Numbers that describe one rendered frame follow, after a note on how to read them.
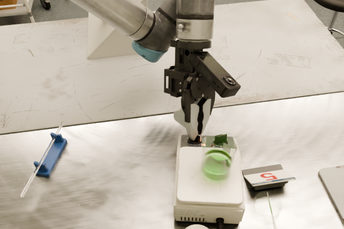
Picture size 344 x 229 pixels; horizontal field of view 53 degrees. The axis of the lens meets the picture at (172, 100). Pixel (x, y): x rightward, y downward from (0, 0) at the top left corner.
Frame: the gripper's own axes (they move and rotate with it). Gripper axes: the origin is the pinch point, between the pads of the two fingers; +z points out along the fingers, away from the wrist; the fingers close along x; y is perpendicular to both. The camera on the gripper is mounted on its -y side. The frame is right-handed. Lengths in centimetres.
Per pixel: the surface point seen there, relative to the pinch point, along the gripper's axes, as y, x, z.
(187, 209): -8.4, 11.9, 8.9
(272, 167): -12.3, -11.1, 7.1
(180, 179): -5.5, 10.9, 4.3
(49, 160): 23.5, 22.7, 7.1
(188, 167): -5.0, 8.4, 3.0
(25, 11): 210, -51, -17
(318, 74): -6.5, -43.0, -8.3
